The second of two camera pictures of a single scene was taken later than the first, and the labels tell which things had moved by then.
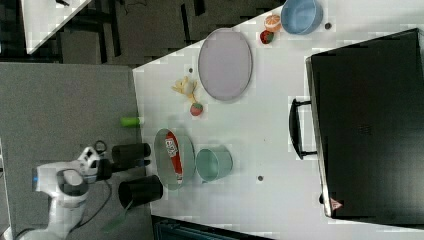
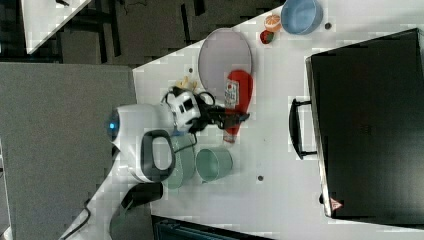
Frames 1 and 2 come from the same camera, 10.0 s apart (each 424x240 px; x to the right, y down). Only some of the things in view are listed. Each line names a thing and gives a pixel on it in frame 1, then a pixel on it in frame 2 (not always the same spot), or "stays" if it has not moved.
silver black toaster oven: x=365 y=123 stays
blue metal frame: x=164 y=228 stays
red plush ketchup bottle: x=173 y=149 → x=233 y=119
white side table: x=45 y=19 stays
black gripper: x=105 y=169 → x=209 y=113
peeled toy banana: x=187 y=87 stays
